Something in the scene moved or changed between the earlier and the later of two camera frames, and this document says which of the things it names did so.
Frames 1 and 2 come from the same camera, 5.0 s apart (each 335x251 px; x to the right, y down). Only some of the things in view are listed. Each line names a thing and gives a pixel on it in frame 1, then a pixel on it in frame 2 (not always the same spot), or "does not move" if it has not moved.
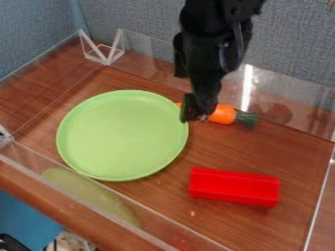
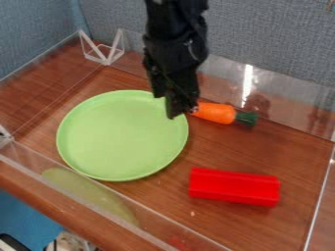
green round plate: (122, 135) does not move
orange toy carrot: (226, 114) does not move
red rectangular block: (234, 186) does not move
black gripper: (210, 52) -> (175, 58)
